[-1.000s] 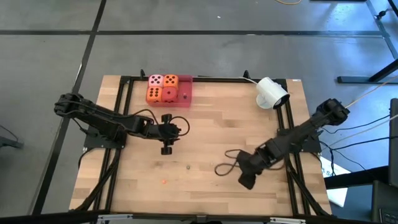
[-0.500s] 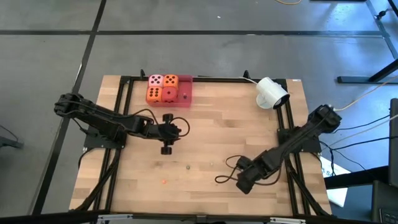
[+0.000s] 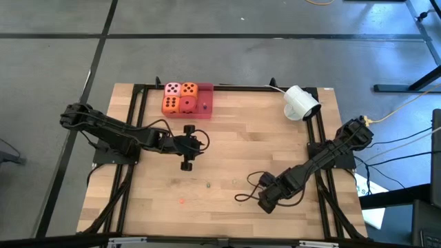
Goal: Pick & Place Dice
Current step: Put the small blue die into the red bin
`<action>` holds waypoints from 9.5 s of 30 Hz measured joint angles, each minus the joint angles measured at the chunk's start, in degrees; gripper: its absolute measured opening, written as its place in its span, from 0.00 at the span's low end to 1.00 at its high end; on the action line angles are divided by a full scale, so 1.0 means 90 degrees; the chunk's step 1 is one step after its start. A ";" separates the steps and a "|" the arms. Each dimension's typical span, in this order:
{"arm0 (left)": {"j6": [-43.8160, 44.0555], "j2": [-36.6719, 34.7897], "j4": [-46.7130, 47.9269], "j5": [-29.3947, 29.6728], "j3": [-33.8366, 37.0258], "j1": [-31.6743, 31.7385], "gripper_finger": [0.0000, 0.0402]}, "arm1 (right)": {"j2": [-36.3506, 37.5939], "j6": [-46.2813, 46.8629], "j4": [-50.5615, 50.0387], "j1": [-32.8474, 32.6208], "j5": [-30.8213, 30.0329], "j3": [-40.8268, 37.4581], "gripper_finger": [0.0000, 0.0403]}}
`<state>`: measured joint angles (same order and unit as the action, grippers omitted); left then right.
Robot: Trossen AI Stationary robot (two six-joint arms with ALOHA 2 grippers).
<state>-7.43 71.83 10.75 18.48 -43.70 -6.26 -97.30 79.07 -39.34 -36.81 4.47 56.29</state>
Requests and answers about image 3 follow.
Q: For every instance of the yellow power plug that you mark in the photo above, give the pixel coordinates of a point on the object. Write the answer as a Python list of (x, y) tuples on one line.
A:
[(366, 121)]

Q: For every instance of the black floor bar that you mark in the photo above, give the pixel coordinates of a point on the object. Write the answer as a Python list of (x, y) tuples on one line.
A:
[(396, 198)]

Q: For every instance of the grey metal desk frame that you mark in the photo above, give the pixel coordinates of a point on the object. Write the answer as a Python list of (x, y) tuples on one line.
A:
[(424, 34)]

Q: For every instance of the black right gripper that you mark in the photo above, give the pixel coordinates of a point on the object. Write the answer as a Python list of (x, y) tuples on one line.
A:
[(275, 189)]

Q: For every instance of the tall black box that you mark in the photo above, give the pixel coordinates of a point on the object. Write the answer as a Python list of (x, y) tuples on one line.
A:
[(437, 155)]

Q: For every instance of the black aluminium table frame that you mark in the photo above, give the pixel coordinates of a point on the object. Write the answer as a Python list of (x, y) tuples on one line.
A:
[(241, 87)]

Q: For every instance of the white cylindrical camera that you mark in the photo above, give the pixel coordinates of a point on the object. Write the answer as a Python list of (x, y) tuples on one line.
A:
[(299, 100)]

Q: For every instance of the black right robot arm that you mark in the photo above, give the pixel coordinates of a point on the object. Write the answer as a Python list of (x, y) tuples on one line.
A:
[(324, 155)]

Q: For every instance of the black horizontal crossbar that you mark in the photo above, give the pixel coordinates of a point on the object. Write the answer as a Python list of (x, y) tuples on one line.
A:
[(51, 241)]

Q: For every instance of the pink translucent plastic bin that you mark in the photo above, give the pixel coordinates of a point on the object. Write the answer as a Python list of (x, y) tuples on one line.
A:
[(208, 94)]

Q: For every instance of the black desk foot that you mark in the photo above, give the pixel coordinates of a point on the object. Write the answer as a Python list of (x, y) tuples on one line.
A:
[(396, 88)]

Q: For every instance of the pink foam die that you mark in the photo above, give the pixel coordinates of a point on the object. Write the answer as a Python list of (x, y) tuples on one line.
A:
[(172, 89)]

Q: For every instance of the grey chair leg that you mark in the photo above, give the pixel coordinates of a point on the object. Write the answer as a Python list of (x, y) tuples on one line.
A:
[(10, 159)]

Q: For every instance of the silver metal bracket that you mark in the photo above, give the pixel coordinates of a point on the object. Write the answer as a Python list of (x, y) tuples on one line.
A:
[(318, 244), (127, 242)]

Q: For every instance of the red foam die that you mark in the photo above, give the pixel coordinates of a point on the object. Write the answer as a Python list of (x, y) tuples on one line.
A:
[(188, 104)]

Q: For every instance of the white paper sign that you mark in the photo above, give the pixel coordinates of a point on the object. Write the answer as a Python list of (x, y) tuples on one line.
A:
[(375, 217)]

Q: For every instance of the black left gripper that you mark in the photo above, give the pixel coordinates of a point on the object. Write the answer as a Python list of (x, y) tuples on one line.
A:
[(182, 144)]

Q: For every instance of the orange foam die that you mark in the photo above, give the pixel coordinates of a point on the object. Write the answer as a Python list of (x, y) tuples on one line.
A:
[(170, 105), (189, 90)]

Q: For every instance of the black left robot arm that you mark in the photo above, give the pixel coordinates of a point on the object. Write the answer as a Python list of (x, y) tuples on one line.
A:
[(113, 129)]

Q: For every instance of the black equipment case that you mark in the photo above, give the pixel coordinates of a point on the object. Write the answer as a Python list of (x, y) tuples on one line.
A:
[(427, 224)]

